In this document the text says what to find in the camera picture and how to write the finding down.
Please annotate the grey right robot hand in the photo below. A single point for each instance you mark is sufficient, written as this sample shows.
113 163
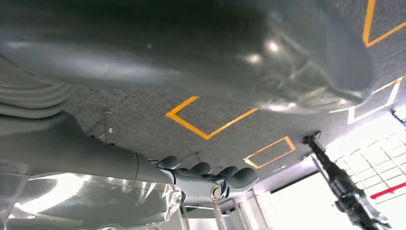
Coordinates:
158 41

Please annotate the yellow floor tape square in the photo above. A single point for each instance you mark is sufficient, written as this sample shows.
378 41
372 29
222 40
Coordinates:
367 31

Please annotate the red barrier belt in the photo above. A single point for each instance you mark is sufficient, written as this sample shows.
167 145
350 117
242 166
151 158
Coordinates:
388 190

